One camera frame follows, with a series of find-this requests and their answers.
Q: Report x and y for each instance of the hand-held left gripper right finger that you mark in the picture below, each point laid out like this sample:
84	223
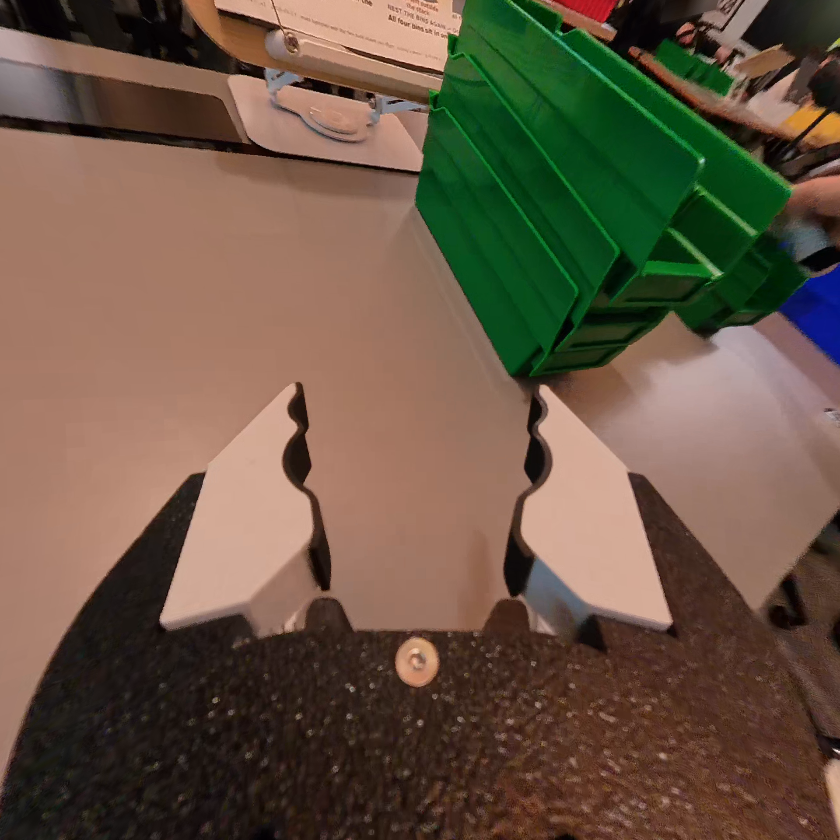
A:
590	525

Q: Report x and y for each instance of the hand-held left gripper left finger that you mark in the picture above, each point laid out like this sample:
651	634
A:
243	525

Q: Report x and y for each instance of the green plastic bin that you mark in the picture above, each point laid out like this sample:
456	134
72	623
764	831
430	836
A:
525	184
735	170
485	262
590	118

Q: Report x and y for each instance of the wood-edged office desk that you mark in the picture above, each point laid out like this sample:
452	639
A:
709	98

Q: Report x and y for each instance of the grey desk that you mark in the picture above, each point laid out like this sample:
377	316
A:
197	295

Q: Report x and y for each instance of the person's right hand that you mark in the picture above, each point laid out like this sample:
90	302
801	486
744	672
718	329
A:
817	200

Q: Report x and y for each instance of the person's blue clothing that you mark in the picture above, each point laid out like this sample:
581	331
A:
817	308

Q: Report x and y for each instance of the small green tray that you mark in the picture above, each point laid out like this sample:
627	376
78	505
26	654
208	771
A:
695	65

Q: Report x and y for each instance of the red plastic crate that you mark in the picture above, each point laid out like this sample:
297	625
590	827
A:
584	10

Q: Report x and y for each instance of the printed instruction sheet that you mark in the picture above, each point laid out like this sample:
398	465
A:
367	26

